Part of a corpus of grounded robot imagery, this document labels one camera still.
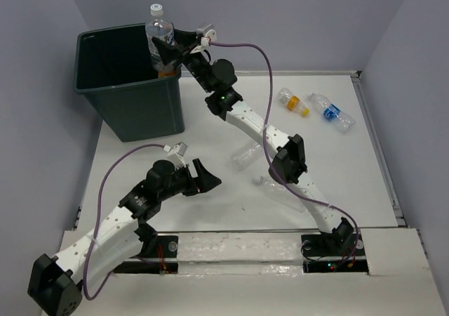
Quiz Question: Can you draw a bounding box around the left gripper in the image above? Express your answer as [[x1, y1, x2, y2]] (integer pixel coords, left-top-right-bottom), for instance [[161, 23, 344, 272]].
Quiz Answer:
[[158, 158, 220, 202]]

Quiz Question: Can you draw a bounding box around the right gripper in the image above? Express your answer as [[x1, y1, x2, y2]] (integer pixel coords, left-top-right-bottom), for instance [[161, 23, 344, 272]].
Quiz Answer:
[[151, 27, 213, 94]]

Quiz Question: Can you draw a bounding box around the clear bottle blue white label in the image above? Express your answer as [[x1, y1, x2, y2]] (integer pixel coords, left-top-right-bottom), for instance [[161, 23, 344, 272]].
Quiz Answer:
[[145, 4, 175, 75]]

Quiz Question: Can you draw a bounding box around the orange drink bottle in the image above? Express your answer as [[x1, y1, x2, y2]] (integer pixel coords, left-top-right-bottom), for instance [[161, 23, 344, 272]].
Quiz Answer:
[[158, 68, 178, 78]]

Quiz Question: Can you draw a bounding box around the clear unlabelled bottle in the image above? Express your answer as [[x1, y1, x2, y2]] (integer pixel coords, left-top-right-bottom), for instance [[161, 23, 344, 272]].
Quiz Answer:
[[253, 176, 306, 213], [231, 142, 263, 171]]

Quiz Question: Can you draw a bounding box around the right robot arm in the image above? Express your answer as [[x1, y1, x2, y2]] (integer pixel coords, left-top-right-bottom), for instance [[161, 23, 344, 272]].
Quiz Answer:
[[152, 29, 359, 257]]

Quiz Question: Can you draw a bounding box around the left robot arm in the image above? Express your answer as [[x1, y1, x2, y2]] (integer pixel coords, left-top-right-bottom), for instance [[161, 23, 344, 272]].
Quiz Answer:
[[27, 159, 222, 315]]

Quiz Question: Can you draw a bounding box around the dark green plastic bin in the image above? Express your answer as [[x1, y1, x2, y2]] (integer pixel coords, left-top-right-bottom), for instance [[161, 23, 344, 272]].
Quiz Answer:
[[74, 24, 185, 142]]

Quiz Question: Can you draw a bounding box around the white foam strip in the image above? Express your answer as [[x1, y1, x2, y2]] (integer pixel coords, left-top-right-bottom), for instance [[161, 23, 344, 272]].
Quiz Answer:
[[177, 232, 303, 277]]

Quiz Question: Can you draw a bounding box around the clear unlabelled bottle front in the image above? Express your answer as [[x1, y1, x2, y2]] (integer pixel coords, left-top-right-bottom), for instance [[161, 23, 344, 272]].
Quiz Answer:
[[253, 176, 306, 213]]

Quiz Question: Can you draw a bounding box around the small bottle yellow cap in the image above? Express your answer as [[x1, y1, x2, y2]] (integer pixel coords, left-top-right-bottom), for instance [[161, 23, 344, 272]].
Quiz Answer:
[[276, 88, 309, 117]]

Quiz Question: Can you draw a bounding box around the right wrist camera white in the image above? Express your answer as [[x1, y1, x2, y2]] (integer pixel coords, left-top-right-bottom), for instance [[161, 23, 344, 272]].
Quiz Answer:
[[190, 23, 217, 54]]

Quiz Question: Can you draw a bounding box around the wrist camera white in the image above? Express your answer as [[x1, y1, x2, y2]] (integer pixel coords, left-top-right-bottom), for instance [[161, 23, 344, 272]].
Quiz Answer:
[[190, 23, 217, 54], [163, 142, 188, 169]]

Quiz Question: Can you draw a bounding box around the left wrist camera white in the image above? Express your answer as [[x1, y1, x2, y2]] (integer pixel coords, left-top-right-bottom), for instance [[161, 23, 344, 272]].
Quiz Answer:
[[163, 142, 188, 169]]

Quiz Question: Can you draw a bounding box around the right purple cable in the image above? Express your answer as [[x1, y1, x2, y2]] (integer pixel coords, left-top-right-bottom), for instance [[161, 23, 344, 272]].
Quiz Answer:
[[209, 41, 359, 264]]

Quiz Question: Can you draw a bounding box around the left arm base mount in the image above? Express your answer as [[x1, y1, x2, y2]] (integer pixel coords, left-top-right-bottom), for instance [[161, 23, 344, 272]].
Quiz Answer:
[[113, 235, 179, 275]]

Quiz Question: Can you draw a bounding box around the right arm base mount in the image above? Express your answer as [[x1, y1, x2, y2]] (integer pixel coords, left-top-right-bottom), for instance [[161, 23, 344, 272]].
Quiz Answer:
[[300, 234, 369, 274]]

